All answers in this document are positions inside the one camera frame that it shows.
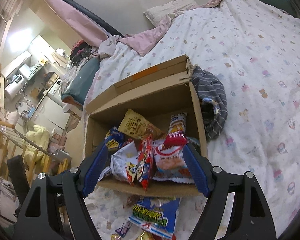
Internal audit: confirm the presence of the blue bear snack bag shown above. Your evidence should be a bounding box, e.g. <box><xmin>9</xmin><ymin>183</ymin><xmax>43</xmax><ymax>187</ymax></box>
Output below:
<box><xmin>104</xmin><ymin>126</ymin><xmax>125</xmax><ymax>152</ymax></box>

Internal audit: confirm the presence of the white patterned bed quilt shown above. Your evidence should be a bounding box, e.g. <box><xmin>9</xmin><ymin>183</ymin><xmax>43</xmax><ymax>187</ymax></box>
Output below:
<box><xmin>86</xmin><ymin>0</ymin><xmax>300</xmax><ymax>235</ymax></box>

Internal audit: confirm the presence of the tan snack pouch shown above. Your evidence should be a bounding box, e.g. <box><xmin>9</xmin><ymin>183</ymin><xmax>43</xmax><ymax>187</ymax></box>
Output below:
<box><xmin>118</xmin><ymin>109</ymin><xmax>165</xmax><ymax>140</ymax></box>

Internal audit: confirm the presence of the white cabinet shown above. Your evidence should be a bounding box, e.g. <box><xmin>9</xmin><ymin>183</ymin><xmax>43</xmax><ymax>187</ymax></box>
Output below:
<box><xmin>31</xmin><ymin>96</ymin><xmax>70</xmax><ymax>133</ymax></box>

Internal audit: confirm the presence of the white red shrimp chip bag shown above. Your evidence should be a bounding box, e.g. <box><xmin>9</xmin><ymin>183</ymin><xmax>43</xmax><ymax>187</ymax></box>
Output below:
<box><xmin>153</xmin><ymin>112</ymin><xmax>194</xmax><ymax>184</ymax></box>

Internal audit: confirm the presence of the dark striped cloth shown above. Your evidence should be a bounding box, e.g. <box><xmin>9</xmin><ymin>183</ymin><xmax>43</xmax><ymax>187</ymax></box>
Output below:
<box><xmin>191</xmin><ymin>65</ymin><xmax>228</xmax><ymax>141</ymax></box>

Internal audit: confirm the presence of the teal orange cushion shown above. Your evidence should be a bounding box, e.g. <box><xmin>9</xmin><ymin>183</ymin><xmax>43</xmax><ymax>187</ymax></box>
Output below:
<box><xmin>61</xmin><ymin>57</ymin><xmax>100</xmax><ymax>108</ymax></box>

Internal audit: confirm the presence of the yellow cloth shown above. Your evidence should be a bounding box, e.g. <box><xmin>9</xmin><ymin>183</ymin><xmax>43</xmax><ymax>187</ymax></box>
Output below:
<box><xmin>24</xmin><ymin>125</ymin><xmax>50</xmax><ymax>166</ymax></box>

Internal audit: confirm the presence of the wooden stair railing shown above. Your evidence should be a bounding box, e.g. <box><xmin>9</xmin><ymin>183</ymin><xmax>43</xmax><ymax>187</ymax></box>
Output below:
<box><xmin>0</xmin><ymin>120</ymin><xmax>71</xmax><ymax>183</ymax></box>

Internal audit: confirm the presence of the blue green lettered snack bag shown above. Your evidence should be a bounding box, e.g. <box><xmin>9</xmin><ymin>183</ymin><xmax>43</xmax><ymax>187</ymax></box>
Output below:
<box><xmin>128</xmin><ymin>197</ymin><xmax>181</xmax><ymax>239</ymax></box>

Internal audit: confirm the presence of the brown cardboard box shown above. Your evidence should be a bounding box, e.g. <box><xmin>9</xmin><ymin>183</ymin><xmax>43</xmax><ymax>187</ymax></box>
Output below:
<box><xmin>84</xmin><ymin>54</ymin><xmax>209</xmax><ymax>197</ymax></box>

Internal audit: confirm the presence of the white red snack bag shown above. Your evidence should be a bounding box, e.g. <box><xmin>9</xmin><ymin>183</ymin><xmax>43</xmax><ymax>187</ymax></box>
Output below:
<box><xmin>110</xmin><ymin>141</ymin><xmax>138</xmax><ymax>185</ymax></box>

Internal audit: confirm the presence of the pink blanket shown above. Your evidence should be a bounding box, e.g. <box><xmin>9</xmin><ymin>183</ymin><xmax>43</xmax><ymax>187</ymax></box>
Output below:
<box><xmin>44</xmin><ymin>0</ymin><xmax>222</xmax><ymax>56</ymax></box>

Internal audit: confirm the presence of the white kitchen appliance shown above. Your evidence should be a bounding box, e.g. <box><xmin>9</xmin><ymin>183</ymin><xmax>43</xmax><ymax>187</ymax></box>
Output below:
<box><xmin>4</xmin><ymin>74</ymin><xmax>25</xmax><ymax>100</ymax></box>

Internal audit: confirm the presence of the beige pillow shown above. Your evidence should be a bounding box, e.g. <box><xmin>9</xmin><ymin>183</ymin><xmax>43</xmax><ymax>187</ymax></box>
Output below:
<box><xmin>143</xmin><ymin>0</ymin><xmax>199</xmax><ymax>27</ymax></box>

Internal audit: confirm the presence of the red cartoon snack bag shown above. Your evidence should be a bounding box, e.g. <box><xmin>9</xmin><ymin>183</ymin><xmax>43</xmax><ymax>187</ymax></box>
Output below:
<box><xmin>136</xmin><ymin>133</ymin><xmax>154</xmax><ymax>192</ymax></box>

